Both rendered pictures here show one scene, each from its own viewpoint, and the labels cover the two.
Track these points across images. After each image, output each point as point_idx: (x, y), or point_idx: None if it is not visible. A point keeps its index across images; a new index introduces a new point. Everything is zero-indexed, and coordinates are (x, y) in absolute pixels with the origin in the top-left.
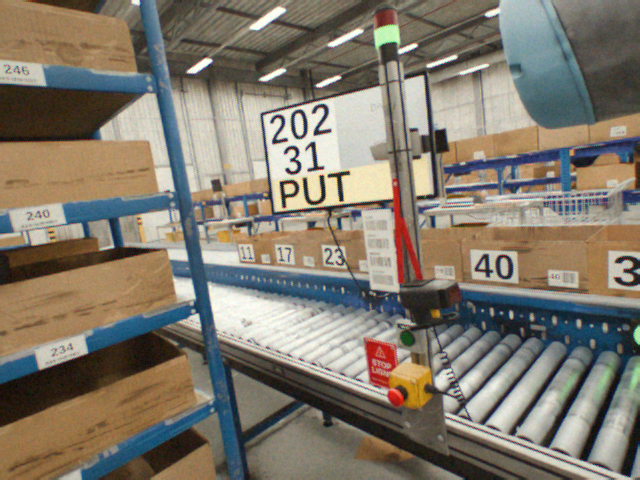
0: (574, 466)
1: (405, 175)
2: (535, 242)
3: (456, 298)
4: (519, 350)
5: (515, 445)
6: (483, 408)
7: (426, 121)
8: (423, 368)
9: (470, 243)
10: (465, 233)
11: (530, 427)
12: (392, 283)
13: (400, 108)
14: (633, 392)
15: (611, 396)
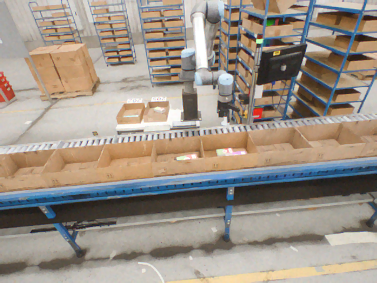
0: (221, 126)
1: (252, 73)
2: (263, 130)
3: (238, 97)
4: None
5: (230, 125)
6: (241, 129)
7: None
8: (246, 112)
9: (289, 128)
10: (328, 148)
11: (230, 128)
12: (255, 96)
13: (254, 58)
14: None
15: None
